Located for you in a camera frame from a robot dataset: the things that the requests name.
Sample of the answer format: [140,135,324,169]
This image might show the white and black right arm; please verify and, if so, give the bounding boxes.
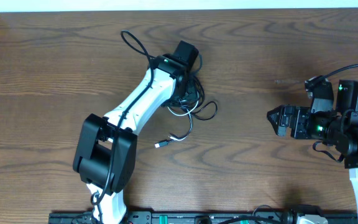
[267,78,358,216]

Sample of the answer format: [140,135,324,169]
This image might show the black usb cable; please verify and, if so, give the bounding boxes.
[154,76,219,149]

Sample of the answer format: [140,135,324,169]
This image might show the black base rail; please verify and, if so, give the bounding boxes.
[48,205,358,224]

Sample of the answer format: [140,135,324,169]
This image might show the white usb cable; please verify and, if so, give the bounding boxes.
[166,99,200,141]

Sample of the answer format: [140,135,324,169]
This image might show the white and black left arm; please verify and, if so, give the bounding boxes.
[73,41,199,223]

